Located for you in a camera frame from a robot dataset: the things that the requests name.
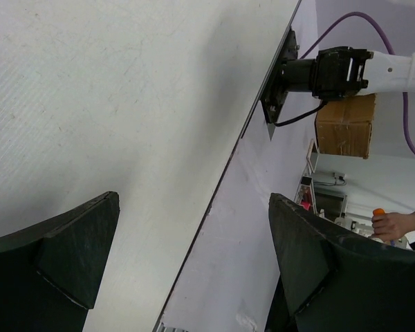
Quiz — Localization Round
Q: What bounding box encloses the brown cardboard box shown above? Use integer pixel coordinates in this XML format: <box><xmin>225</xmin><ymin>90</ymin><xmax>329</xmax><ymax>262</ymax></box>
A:
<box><xmin>315</xmin><ymin>94</ymin><xmax>376</xmax><ymax>159</ymax></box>

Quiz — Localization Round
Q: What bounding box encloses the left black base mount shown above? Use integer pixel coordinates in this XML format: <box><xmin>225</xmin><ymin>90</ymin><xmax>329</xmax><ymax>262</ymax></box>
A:
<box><xmin>260</xmin><ymin>26</ymin><xmax>299</xmax><ymax>124</ymax></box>

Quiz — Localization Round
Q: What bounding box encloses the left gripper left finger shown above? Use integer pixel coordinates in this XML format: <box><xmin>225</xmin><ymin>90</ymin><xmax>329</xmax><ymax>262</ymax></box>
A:
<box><xmin>0</xmin><ymin>192</ymin><xmax>120</xmax><ymax>331</ymax></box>

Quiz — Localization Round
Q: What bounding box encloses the orange capped highlighter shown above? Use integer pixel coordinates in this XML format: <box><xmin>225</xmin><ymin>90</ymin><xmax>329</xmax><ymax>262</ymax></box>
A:
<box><xmin>373</xmin><ymin>208</ymin><xmax>386</xmax><ymax>216</ymax></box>

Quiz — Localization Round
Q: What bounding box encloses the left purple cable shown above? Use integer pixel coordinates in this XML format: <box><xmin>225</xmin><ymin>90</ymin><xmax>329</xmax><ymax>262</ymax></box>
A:
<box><xmin>299</xmin><ymin>11</ymin><xmax>415</xmax><ymax>165</ymax></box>

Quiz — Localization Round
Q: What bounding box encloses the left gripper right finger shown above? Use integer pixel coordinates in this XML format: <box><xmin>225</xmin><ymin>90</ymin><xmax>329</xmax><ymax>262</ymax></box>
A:
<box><xmin>268</xmin><ymin>193</ymin><xmax>415</xmax><ymax>331</ymax></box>

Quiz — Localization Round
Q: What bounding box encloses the person's hand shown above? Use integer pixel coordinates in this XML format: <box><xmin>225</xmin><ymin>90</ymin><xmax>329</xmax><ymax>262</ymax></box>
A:
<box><xmin>371</xmin><ymin>212</ymin><xmax>415</xmax><ymax>241</ymax></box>

